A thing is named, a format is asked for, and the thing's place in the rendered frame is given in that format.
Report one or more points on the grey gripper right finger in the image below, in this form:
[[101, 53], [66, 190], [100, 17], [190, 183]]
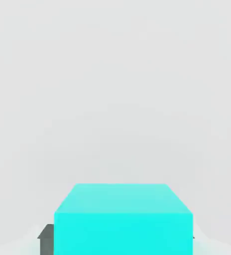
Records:
[[205, 246]]

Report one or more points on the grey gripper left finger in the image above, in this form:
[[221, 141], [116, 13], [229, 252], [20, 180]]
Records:
[[46, 241]]

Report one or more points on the small cyan cube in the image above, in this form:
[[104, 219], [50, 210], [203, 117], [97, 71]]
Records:
[[123, 229]]

